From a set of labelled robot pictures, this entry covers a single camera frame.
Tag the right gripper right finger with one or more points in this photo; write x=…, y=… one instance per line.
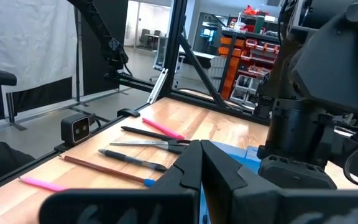
x=219, y=174

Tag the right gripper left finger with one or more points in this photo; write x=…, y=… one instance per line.
x=185, y=177

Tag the pink pen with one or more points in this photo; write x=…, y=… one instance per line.
x=163, y=128

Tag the black rubber-grip gel pen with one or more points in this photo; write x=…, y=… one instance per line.
x=126, y=158

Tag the brown pencil blue eraser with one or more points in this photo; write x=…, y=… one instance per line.
x=104, y=169

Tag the pink pencil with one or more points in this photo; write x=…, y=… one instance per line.
x=42, y=184

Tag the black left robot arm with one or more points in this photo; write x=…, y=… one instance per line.
x=337, y=62

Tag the blue translucent supply box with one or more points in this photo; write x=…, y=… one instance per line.
x=238, y=154

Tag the storage shelf with bins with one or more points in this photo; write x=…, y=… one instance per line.
x=244, y=53

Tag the white backdrop sheet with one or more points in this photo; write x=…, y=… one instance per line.
x=33, y=40

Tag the black table-level camera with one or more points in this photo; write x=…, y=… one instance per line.
x=75, y=129

